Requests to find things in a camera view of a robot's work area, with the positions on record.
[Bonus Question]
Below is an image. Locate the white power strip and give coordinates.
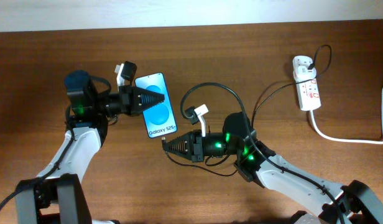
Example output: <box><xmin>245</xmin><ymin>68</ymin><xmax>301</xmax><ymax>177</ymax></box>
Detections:
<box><xmin>292</xmin><ymin>55</ymin><xmax>321</xmax><ymax>111</ymax></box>

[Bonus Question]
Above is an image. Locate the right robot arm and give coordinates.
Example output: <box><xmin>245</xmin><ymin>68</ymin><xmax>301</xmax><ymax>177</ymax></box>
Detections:
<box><xmin>162</xmin><ymin>113</ymin><xmax>383</xmax><ymax>223</ymax></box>

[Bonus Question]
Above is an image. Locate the blue smartphone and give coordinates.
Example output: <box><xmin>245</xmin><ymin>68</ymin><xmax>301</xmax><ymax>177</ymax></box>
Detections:
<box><xmin>135</xmin><ymin>73</ymin><xmax>177</xmax><ymax>138</ymax></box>

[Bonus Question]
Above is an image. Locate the white usb charger adapter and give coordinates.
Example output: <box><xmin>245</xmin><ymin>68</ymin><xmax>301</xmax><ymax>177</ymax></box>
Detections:
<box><xmin>293</xmin><ymin>65</ymin><xmax>316</xmax><ymax>83</ymax></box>

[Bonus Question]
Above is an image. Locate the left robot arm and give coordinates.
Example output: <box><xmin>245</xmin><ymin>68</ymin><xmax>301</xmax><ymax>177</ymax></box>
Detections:
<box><xmin>16</xmin><ymin>70</ymin><xmax>165</xmax><ymax>223</ymax></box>

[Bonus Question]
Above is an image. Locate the black charging cable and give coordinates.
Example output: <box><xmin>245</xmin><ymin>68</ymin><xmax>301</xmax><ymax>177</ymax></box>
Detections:
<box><xmin>161</xmin><ymin>44</ymin><xmax>333</xmax><ymax>177</ymax></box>

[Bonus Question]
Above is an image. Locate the white power strip cord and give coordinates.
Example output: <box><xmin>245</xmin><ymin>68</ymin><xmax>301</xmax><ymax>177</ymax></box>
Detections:
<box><xmin>308</xmin><ymin>80</ymin><xmax>383</xmax><ymax>145</ymax></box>

